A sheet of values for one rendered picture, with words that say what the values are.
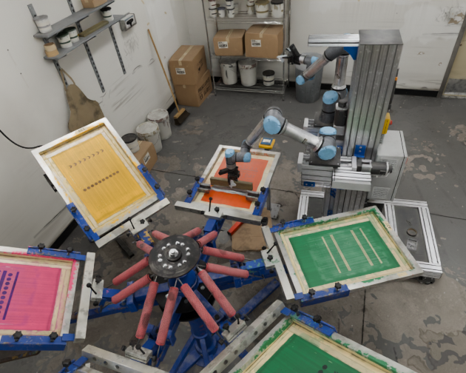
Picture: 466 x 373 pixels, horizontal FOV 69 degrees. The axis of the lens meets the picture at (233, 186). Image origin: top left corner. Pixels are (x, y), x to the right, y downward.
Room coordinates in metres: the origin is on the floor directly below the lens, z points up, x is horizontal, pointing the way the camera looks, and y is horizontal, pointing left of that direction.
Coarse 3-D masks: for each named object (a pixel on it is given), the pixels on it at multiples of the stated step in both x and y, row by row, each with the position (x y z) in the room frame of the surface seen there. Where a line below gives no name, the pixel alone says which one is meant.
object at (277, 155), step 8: (216, 152) 2.52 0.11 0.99; (256, 152) 2.45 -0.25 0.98; (264, 152) 2.43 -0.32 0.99; (272, 152) 2.41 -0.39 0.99; (216, 160) 2.44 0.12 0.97; (208, 168) 2.31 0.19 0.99; (272, 168) 2.20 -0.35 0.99; (272, 176) 2.12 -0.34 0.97; (264, 184) 2.01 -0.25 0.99; (192, 200) 1.94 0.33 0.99; (224, 208) 1.81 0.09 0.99
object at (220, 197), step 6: (222, 162) 2.41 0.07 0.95; (240, 162) 2.38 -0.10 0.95; (222, 168) 2.33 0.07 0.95; (216, 174) 2.26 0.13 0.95; (210, 192) 2.04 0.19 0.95; (216, 192) 2.03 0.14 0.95; (222, 192) 2.02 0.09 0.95; (204, 198) 1.98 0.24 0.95; (216, 198) 1.96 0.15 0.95; (222, 198) 1.95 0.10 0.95
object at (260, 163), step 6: (252, 162) 2.36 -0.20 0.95; (258, 162) 2.34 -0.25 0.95; (264, 162) 2.33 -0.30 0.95; (264, 168) 2.25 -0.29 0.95; (258, 174) 2.19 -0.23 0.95; (258, 180) 2.11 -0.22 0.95; (228, 198) 1.94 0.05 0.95; (234, 198) 1.93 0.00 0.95; (240, 198) 1.92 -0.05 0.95; (228, 204) 1.88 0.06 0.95; (234, 204) 1.87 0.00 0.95; (240, 204) 1.86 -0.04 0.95; (246, 204) 1.85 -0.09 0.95
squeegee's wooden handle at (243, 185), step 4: (212, 180) 2.09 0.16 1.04; (216, 180) 2.08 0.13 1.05; (220, 180) 2.06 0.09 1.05; (224, 180) 2.06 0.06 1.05; (212, 184) 2.10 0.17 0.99; (216, 184) 2.08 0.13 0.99; (220, 184) 2.07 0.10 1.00; (224, 184) 2.05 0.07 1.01; (228, 184) 2.04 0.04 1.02; (236, 184) 2.01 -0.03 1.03; (240, 184) 2.00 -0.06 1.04; (244, 184) 1.98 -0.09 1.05; (248, 184) 1.97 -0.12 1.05; (252, 184) 1.99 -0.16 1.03; (240, 188) 2.00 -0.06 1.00; (244, 188) 1.98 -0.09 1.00; (248, 188) 1.97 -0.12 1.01; (252, 188) 1.98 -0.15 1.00
